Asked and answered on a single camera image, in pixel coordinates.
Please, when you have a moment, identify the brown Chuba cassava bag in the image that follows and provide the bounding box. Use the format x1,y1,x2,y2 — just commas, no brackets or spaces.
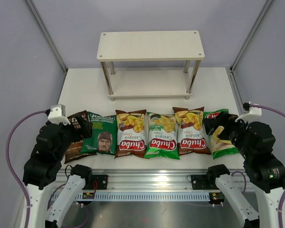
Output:
172,107,211,155
115,109,147,158

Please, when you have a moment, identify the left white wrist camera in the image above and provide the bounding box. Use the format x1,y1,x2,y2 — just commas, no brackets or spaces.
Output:
47,104,71,125

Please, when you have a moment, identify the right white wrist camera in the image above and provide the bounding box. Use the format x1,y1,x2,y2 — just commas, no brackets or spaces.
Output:
235,101,262,123

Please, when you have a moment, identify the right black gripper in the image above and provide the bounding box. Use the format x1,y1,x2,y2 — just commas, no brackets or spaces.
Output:
203,110,253,159

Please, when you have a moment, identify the white slotted cable duct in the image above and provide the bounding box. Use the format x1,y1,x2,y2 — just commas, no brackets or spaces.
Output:
74,191,223,202

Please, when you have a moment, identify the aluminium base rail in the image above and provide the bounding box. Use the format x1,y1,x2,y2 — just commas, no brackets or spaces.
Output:
54,169,245,190

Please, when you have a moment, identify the brown Kettle sea salt bag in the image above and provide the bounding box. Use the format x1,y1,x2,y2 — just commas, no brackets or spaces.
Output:
64,110,96,164

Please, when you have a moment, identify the green Kettle hand cooked bag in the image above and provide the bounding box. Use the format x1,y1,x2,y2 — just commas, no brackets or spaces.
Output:
80,112,117,156

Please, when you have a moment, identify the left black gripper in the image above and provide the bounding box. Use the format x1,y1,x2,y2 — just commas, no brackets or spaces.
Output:
55,114,93,159

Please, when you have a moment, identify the green Chuba cassava bag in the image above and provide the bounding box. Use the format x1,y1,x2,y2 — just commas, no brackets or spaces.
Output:
144,112,180,160

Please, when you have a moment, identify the white two-tier wooden shelf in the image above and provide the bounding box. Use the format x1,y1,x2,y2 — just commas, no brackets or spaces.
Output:
97,30,205,101

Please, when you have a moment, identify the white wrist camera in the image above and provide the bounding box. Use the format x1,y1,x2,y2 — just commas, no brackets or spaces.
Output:
235,101,262,123
47,104,71,125

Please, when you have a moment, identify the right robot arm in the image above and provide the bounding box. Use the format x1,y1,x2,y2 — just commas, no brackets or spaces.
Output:
203,112,285,228

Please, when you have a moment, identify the green white Chuba bag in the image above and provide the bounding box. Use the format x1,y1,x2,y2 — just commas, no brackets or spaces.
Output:
203,108,239,159

